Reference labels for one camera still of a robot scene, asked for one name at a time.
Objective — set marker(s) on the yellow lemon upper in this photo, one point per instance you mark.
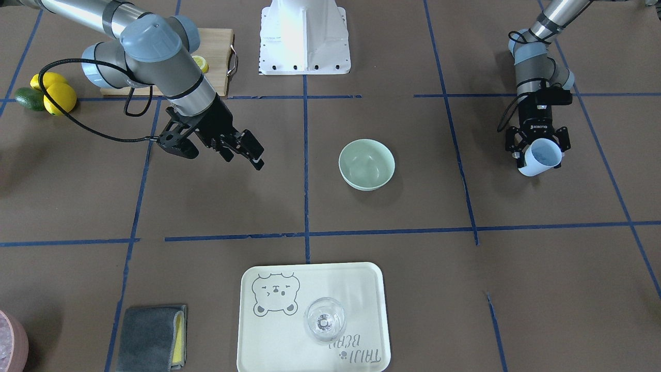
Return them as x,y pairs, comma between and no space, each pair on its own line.
48,79

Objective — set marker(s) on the clear wine glass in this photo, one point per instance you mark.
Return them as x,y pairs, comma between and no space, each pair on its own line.
325,320

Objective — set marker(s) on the grey folded cloth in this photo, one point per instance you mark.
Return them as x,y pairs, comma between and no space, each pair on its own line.
153,338

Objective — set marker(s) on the light blue plastic cup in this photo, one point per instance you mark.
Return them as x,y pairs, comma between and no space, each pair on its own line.
540,156

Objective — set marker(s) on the pink bowl of ice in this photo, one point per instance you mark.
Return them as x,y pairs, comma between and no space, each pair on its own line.
14,343

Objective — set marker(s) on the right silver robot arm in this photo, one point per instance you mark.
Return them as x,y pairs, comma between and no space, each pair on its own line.
147,50

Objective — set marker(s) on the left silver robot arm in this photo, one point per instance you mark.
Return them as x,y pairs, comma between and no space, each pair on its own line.
541,84

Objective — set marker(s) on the lemon half slice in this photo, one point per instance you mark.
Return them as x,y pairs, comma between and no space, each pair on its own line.
202,63

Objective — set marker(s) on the yellow lemon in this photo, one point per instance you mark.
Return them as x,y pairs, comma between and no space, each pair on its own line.
64,96
48,79

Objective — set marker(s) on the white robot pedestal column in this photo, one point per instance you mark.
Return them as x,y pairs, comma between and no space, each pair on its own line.
304,38

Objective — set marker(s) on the green lime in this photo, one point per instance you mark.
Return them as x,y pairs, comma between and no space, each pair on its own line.
30,98

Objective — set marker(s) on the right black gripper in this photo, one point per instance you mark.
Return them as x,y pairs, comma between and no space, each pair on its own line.
218,120

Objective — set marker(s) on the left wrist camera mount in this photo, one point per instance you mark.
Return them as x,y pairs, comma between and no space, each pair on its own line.
552,96

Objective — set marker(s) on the cream bear tray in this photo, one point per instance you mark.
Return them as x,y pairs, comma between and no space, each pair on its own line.
273,301

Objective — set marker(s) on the green ceramic bowl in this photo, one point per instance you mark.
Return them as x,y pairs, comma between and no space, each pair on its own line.
366,165

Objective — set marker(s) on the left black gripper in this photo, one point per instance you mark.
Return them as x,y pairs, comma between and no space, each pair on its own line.
537,115

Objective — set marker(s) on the wooden cutting board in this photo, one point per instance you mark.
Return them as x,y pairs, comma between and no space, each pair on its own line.
217,57

